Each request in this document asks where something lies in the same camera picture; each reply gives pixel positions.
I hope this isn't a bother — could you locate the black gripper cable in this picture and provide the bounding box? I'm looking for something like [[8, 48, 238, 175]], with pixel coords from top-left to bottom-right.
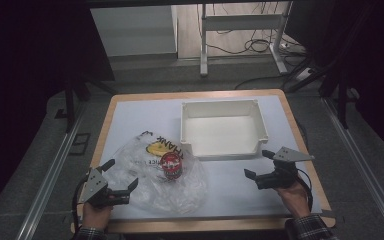
[[71, 175, 92, 236], [294, 167, 315, 213]]

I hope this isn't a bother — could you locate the white table mat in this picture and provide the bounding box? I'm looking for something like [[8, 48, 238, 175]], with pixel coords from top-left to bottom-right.
[[98, 95, 323, 221]]

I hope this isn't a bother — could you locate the clear plastic bag yellow print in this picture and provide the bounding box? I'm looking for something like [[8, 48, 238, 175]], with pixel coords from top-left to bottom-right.
[[108, 130, 210, 215]]

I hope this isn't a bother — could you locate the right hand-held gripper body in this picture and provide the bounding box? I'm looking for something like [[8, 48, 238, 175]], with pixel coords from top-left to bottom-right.
[[255, 146, 316, 190]]

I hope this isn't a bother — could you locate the white cabinet panel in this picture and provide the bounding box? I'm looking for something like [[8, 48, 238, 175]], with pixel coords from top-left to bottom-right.
[[89, 5, 178, 58]]

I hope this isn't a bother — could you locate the white metal desk frame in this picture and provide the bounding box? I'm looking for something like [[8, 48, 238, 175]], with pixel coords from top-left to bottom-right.
[[199, 1, 294, 78]]

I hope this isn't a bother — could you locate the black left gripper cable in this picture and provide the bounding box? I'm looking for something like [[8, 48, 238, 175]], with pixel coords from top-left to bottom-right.
[[71, 175, 92, 236]]

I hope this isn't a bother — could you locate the person's left hand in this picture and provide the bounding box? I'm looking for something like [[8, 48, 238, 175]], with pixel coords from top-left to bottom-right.
[[81, 203, 115, 231]]

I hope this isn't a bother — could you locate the white power strip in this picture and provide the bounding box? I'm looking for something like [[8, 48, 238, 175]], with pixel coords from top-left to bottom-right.
[[294, 67, 316, 83]]

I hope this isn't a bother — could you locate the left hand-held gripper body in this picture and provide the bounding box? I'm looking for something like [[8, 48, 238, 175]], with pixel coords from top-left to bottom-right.
[[79, 167, 130, 209]]

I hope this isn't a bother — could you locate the person's right hand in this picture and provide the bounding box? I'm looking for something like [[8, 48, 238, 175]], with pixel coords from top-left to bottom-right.
[[274, 181, 311, 220]]

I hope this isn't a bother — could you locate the tangle of black floor cables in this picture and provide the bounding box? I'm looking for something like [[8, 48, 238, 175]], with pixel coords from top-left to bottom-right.
[[206, 3, 309, 58]]

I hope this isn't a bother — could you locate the black metal stand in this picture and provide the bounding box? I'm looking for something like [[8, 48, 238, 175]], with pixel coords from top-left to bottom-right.
[[53, 78, 118, 134], [285, 58, 352, 130]]

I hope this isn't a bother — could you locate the red can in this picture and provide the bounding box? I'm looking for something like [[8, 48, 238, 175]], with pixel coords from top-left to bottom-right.
[[159, 151, 184, 181]]

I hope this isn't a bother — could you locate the white plastic bin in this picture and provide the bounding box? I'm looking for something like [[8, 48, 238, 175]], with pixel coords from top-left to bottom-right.
[[179, 98, 270, 158]]

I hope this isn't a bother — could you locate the aluminium floor rail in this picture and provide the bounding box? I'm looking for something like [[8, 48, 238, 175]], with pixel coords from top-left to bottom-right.
[[322, 97, 384, 240], [14, 106, 85, 240]]

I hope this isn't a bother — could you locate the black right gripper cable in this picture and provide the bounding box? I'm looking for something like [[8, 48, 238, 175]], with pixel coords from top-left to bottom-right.
[[294, 167, 315, 213]]

